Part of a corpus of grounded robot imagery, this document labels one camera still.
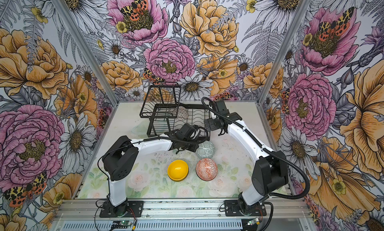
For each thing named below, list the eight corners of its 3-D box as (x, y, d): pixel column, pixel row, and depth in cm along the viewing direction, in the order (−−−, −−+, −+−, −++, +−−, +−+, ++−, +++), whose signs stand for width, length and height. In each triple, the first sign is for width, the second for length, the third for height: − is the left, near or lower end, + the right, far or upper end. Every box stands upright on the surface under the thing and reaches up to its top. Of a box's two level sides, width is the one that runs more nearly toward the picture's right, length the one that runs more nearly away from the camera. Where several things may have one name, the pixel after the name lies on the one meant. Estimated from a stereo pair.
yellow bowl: (168, 184, 83) (166, 179, 78) (170, 164, 91) (168, 159, 85) (188, 184, 84) (188, 179, 78) (189, 164, 91) (188, 159, 85)
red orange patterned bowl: (195, 182, 84) (195, 179, 79) (195, 162, 91) (195, 158, 87) (217, 182, 84) (218, 179, 79) (215, 162, 92) (216, 158, 87)
